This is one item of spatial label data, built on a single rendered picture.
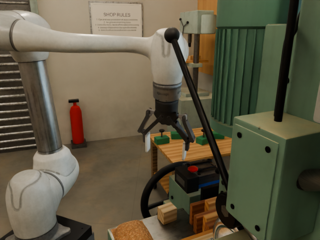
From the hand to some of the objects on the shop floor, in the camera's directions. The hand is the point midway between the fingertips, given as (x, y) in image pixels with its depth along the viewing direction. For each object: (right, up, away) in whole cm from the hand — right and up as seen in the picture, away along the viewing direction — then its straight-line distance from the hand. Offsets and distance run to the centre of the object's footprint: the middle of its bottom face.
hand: (165, 151), depth 98 cm
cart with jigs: (+27, -57, +147) cm, 160 cm away
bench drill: (+37, -28, +234) cm, 238 cm away
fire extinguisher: (-105, -21, +254) cm, 276 cm away
